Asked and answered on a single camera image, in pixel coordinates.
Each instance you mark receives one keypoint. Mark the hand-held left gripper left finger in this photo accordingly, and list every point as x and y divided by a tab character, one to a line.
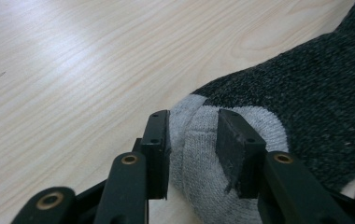
155	155

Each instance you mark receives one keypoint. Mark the dark sock with grey toe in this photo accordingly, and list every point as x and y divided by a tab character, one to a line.
306	102
178	130

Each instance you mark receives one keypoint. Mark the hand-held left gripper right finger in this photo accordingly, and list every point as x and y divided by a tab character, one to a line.
244	161

